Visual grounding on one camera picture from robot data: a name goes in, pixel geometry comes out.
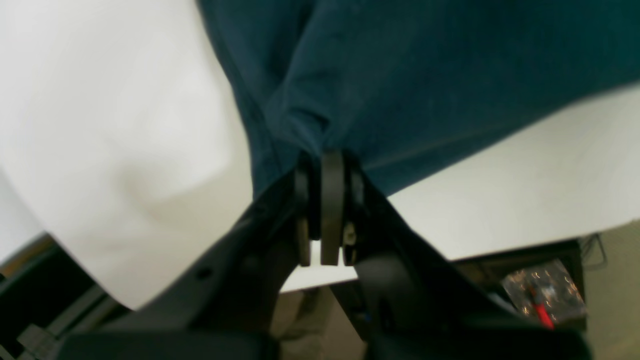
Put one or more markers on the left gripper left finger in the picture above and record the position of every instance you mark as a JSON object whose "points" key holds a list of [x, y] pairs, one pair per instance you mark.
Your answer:
{"points": [[222, 307]]}

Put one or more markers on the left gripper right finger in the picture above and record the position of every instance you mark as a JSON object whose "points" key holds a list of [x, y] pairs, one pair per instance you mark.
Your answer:
{"points": [[420, 306]]}

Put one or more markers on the dark navy T-shirt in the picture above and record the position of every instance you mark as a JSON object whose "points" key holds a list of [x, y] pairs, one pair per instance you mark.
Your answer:
{"points": [[410, 87]]}

